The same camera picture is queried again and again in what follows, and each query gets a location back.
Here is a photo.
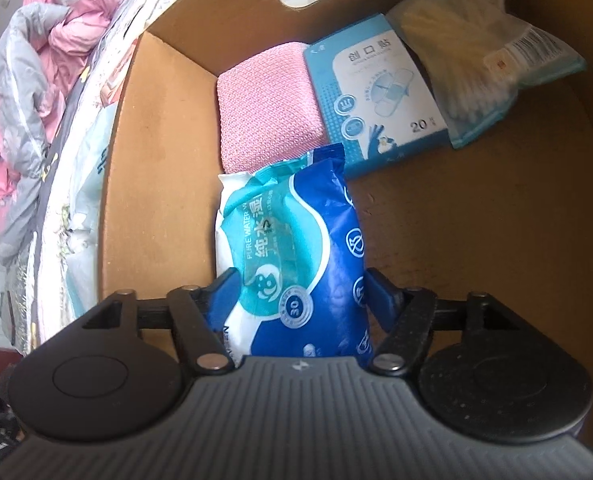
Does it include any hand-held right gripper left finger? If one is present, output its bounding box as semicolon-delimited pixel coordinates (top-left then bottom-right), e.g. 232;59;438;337
79;267;242;376

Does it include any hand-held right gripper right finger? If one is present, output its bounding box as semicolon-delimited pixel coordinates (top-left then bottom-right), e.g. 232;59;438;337
363;267;522;376

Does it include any blue wet wipes pack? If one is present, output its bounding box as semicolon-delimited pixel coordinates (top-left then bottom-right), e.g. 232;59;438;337
218;142;374;366

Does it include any brown cardboard box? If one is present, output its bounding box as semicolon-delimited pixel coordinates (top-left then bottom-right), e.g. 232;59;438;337
98;0;593;441

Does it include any pink knitted sponge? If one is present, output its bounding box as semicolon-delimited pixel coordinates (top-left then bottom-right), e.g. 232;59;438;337
216;42;327;173

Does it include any blue bandage box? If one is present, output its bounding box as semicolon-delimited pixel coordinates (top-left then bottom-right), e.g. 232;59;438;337
303;14;449;180

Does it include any bag of cotton swabs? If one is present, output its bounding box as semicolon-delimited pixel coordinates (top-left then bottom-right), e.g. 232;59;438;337
386;0;588;150

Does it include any white plastic bag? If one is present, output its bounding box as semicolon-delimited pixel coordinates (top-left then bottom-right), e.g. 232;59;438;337
69;105;127;318

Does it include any mattress with quilted cover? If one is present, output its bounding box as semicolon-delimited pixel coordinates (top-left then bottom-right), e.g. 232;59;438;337
0;0;227;356

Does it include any pink and grey quilt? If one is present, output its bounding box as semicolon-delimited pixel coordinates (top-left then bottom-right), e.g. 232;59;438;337
0;0;130;266

